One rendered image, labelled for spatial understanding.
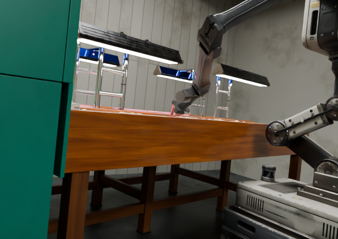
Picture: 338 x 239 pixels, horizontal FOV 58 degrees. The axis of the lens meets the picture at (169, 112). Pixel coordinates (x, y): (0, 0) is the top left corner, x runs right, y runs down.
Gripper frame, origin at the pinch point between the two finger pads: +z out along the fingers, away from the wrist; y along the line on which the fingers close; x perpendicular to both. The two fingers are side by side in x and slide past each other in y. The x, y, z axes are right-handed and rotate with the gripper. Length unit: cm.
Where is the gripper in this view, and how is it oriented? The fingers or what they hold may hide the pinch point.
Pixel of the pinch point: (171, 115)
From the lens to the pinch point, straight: 163.6
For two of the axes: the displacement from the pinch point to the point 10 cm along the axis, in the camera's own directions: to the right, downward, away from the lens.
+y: -7.1, -0.6, -7.1
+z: -6.0, 5.8, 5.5
